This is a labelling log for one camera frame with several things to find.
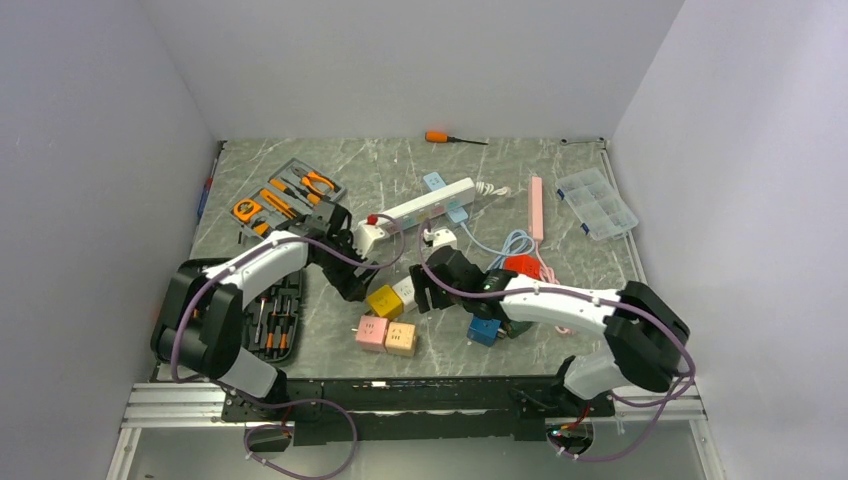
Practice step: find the pink cube socket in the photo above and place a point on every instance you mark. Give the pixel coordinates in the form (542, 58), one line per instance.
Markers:
(371, 333)

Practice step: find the pink power strip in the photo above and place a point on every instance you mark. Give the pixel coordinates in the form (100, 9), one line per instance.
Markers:
(536, 209)

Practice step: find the black tool case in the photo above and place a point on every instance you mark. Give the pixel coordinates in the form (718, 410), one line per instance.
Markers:
(265, 311)

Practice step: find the orange handled screwdriver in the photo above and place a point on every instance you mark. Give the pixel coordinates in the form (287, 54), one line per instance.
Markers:
(437, 137)

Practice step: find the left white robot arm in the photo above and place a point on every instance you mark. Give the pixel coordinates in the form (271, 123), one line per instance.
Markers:
(278, 255)

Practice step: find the green cube adapter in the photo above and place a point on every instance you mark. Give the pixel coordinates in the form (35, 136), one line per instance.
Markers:
(516, 328)

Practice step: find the white power strip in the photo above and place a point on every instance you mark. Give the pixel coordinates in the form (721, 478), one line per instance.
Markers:
(442, 198)

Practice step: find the blue red pen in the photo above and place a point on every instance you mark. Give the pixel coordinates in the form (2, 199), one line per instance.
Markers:
(203, 199)

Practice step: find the tan cube socket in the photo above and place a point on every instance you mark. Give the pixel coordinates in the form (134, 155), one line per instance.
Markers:
(401, 339)

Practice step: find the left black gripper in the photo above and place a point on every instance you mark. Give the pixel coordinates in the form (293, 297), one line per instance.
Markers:
(350, 286)

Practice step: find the grey tool tray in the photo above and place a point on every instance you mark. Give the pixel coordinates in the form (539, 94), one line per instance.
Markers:
(293, 190)

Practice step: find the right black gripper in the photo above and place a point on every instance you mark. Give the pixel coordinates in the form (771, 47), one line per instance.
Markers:
(421, 281)

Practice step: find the red cube socket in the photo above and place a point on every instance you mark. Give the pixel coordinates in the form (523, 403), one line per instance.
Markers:
(524, 264)

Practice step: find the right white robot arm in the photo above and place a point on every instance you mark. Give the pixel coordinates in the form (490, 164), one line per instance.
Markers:
(643, 339)

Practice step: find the clear plastic organizer box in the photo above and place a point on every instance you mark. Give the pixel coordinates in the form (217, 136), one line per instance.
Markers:
(601, 211)

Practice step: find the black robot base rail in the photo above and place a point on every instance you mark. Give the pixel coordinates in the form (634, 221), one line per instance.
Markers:
(519, 407)

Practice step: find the blue cube adapter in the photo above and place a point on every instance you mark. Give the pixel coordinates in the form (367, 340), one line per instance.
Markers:
(484, 331)

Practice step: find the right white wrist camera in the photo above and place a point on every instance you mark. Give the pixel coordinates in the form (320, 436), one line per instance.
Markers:
(438, 238)

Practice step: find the yellow cube socket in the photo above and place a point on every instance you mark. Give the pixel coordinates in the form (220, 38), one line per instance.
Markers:
(385, 303)

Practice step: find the white cube socket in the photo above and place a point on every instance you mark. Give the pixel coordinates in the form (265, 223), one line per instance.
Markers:
(405, 290)

